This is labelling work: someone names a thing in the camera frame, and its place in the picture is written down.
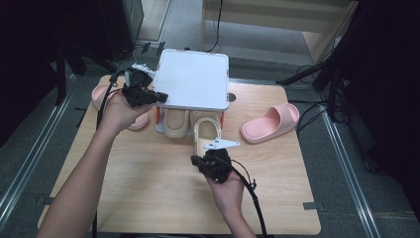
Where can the pink slide slipper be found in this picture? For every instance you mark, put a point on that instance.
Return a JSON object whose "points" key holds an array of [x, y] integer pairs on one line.
{"points": [[259, 127], [99, 94]]}

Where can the person's right hand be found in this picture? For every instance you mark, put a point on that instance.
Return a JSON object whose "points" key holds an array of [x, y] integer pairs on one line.
{"points": [[229, 193]]}

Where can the dark metal cabinet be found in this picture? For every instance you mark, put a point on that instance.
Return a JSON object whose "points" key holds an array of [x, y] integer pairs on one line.
{"points": [[128, 23]]}

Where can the light wooden cabinet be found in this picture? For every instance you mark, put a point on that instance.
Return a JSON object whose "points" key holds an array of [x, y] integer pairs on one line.
{"points": [[274, 16]]}

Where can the white two-tier shoe rack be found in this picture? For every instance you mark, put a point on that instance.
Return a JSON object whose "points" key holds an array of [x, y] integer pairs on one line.
{"points": [[191, 79]]}

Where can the person's left hand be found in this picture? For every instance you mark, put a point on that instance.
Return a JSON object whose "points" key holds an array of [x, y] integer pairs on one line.
{"points": [[120, 114]]}

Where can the black tripod stand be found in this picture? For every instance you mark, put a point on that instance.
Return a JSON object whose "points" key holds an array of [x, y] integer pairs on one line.
{"points": [[333, 76]]}

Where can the metal floor rail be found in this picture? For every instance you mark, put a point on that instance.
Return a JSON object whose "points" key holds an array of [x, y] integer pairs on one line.
{"points": [[350, 178], [29, 158]]}

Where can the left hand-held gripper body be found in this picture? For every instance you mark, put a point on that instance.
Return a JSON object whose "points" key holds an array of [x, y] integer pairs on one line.
{"points": [[138, 89]]}

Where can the black metal stand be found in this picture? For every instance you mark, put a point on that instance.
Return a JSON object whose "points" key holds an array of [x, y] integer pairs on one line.
{"points": [[61, 76]]}

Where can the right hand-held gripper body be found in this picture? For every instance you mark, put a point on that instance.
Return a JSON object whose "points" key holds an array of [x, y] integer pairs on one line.
{"points": [[218, 165]]}

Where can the beige clog with holes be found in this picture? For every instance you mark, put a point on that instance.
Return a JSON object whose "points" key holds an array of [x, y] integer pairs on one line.
{"points": [[176, 124], [206, 130]]}

